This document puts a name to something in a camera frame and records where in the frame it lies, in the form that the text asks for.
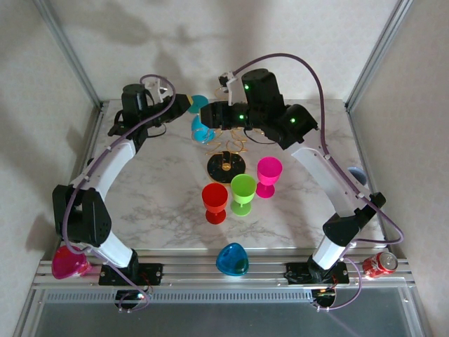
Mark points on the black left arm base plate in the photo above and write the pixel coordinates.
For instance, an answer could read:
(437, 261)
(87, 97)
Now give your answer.
(154, 274)

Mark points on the red soda can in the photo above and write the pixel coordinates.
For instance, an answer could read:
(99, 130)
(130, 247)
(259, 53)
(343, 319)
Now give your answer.
(379, 267)

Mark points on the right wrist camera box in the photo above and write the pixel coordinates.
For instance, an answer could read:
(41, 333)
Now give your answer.
(231, 92)

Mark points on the grey blue mug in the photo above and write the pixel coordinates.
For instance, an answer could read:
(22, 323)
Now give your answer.
(358, 175)

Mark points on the pink plastic wine glass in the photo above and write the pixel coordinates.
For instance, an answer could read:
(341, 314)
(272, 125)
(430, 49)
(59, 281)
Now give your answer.
(269, 172)

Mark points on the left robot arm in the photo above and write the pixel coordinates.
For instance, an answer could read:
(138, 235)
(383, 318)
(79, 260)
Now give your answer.
(105, 168)

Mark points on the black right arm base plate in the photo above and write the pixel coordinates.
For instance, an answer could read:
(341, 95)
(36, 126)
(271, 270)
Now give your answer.
(294, 274)

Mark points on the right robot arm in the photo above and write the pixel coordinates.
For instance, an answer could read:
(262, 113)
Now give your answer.
(326, 175)

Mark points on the pink plastic cup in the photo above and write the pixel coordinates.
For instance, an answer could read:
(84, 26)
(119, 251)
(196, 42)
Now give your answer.
(68, 265)

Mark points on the green plastic wine glass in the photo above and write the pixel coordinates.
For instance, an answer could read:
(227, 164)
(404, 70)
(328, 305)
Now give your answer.
(242, 189)

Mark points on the aluminium table side rail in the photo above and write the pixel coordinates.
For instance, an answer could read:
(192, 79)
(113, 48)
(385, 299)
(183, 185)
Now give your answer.
(99, 116)
(360, 140)

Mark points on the aluminium frame post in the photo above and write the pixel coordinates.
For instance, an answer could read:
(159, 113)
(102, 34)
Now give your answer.
(69, 52)
(379, 52)

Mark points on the blue plastic wine glass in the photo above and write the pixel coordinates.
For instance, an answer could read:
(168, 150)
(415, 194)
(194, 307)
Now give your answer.
(200, 135)

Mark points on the grey metal sheet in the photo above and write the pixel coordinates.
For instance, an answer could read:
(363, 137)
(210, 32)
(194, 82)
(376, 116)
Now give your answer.
(224, 321)

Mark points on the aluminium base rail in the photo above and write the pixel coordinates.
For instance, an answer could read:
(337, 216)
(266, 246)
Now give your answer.
(196, 274)

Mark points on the red plastic wine glass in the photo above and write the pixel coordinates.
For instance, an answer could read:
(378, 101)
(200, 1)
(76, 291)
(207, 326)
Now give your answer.
(214, 198)

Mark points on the blue translucent plastic bowl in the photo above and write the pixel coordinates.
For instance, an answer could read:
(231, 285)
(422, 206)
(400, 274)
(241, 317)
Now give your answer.
(231, 261)

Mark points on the black controller board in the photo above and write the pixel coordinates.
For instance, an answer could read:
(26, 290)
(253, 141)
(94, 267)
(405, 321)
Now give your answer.
(324, 296)
(131, 298)

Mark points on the vented metal panel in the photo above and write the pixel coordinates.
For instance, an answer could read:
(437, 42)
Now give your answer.
(228, 297)

